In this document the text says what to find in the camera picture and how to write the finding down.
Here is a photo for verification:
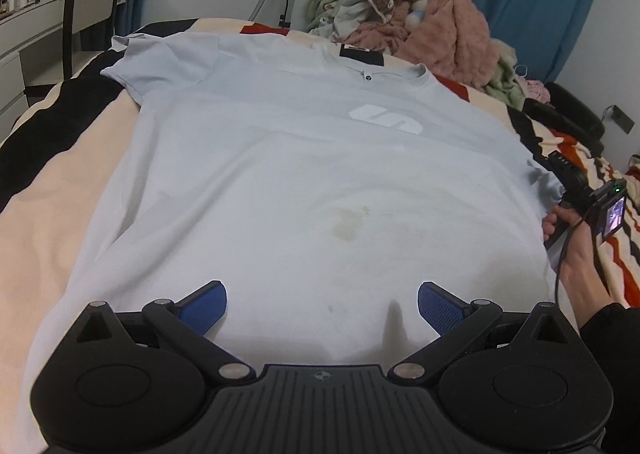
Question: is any person's right hand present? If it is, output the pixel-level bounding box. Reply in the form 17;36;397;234
542;207;584;248

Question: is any pink fluffy garment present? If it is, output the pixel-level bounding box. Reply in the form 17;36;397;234
520;78;551;106

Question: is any white dressing table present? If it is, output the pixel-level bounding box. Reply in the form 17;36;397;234
0;0;129;131

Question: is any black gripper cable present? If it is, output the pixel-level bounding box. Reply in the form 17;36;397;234
552;216;586;298

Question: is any beige hooded sweatshirt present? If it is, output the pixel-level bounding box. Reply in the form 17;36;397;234
332;0;432;43

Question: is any pink fluffy blanket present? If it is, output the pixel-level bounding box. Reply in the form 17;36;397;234
344;0;502;91

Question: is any black armchair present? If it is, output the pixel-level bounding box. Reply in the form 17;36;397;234
520;81;609;158

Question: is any red black cream striped blanket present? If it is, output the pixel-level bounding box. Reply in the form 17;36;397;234
0;16;640;435

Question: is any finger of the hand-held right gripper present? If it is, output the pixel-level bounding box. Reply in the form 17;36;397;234
526;154;565;191

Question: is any pale grey t-shirt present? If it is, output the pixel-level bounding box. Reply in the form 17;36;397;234
31;31;569;371

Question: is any dark wall socket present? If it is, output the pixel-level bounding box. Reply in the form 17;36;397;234
600;104;636;135

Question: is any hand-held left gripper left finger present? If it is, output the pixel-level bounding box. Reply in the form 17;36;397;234
69;279;257;385

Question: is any person's right forearm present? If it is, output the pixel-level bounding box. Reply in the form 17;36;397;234
556;224;640;454

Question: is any cream cloth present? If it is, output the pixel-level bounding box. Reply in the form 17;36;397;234
494;41;518;67

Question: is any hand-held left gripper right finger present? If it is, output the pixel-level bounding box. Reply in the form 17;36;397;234
389;281;582;383

